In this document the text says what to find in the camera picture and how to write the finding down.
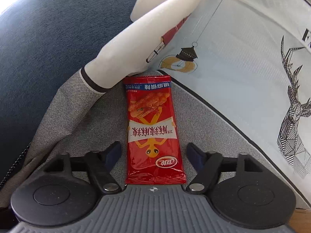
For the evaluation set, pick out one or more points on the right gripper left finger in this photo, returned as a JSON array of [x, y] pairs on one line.
[[99, 165]]

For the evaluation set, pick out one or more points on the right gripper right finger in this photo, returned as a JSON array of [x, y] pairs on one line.
[[207, 166]]

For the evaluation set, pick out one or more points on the red spicy strip packet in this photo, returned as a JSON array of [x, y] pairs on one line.
[[154, 154]]

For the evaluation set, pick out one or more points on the deer print sofa cover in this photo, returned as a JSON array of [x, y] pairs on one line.
[[240, 74]]

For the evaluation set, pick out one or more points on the blue sofa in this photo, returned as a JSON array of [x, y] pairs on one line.
[[43, 43]]

